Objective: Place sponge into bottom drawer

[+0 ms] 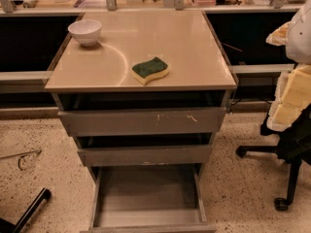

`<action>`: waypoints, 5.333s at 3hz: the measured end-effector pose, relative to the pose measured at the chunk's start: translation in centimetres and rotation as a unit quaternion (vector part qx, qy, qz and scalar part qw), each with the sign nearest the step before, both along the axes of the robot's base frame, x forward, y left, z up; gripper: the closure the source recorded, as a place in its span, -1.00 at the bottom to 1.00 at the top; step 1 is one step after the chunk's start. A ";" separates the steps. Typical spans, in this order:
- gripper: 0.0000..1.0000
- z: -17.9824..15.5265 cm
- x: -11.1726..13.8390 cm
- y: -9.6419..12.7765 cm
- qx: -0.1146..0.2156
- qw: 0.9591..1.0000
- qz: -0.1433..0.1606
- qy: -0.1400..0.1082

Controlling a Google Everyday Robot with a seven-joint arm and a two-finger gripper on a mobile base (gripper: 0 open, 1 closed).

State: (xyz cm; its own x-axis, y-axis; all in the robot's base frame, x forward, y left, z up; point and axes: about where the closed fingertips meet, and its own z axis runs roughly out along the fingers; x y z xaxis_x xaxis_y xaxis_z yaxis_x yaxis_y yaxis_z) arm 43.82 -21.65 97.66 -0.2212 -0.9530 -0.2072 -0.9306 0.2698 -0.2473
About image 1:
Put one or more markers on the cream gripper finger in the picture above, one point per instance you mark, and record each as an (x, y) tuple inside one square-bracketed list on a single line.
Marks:
[(279, 36), (292, 96)]

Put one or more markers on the green and yellow sponge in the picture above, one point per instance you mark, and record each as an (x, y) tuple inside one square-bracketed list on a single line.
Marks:
[(150, 70)]

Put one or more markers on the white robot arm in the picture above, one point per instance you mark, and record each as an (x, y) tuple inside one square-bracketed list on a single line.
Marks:
[(298, 46)]

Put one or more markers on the grey top drawer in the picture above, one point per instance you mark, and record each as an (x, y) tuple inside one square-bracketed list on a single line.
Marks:
[(142, 122)]

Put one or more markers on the grey middle drawer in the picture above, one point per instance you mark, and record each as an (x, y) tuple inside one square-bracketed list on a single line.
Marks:
[(145, 155)]

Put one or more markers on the grey drawer cabinet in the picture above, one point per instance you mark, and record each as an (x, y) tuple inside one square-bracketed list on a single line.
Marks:
[(143, 106)]

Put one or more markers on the open grey bottom drawer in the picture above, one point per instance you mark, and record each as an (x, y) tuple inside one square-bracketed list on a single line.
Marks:
[(148, 199)]

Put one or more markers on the black office chair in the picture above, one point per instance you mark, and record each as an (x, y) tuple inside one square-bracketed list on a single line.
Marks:
[(294, 147)]

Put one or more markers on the white ceramic bowl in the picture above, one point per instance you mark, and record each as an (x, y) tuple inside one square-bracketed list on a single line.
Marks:
[(86, 31)]

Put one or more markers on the black chair leg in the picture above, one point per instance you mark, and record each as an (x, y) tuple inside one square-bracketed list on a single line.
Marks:
[(7, 227)]

